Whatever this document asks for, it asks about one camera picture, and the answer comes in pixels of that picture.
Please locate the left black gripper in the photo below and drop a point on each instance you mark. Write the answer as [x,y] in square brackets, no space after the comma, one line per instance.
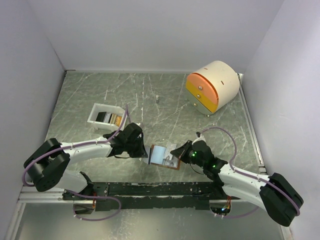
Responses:
[142,152]

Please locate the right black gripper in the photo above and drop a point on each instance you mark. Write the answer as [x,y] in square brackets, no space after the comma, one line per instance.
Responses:
[181,151]

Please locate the white VIP card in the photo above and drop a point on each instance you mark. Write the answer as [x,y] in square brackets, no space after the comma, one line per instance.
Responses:
[171,163]

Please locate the brown leather card holder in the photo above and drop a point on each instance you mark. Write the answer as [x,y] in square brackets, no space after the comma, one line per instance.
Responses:
[156,156]

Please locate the white card tray box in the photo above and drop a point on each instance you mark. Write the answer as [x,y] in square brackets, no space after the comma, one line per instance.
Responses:
[98,107]

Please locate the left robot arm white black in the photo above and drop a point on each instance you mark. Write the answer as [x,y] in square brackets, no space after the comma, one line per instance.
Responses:
[46,168]

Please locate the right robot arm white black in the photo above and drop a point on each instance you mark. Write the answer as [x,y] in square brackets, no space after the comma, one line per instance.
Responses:
[274,193]

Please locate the stack of cards in tray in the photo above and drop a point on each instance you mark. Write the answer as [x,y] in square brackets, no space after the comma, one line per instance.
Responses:
[109,118]

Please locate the cream round drawer cabinet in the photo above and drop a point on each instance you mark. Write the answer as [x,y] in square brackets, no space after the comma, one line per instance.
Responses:
[212,86]

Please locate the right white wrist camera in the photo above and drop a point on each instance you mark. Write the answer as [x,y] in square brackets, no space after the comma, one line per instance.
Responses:
[200,137]

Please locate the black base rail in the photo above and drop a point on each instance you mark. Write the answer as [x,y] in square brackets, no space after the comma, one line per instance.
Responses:
[151,195]

